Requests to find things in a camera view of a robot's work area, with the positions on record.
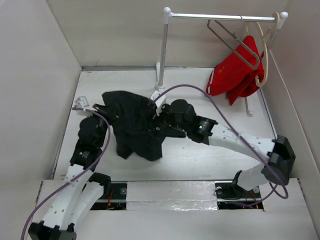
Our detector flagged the cream wooden hanger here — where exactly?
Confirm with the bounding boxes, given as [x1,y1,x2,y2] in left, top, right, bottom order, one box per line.
[241,12,283,88]

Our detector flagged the white and silver clothes rack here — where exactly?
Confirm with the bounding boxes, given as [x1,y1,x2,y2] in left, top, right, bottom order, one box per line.
[154,7,289,118]

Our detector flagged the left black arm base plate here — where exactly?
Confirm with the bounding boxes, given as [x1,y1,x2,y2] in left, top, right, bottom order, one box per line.
[90,181,128,211]

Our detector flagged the grey metal trouser hanger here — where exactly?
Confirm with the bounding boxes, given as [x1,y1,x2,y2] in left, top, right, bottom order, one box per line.
[206,19,261,71]

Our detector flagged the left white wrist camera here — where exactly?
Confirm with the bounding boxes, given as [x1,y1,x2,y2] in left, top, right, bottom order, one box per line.
[73,96,93,117]

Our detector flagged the silver foil tape strip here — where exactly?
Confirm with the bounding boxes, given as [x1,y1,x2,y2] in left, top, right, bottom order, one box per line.
[126,180,218,211]

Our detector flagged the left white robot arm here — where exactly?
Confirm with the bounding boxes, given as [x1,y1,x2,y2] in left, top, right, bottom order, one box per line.
[22,102,112,240]

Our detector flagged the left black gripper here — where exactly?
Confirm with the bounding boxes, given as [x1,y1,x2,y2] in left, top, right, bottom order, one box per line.
[86,102,118,148]

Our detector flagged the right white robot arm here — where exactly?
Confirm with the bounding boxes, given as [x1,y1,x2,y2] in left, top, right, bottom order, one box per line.
[156,99,296,197]

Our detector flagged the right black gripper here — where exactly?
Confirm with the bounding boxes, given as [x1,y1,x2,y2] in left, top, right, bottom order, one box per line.
[148,103,189,133]

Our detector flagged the black denim trousers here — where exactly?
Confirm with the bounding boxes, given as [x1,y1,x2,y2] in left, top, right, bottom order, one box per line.
[102,90,186,162]

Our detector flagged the red garment with white stripes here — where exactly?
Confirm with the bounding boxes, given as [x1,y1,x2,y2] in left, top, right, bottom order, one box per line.
[206,35,266,107]

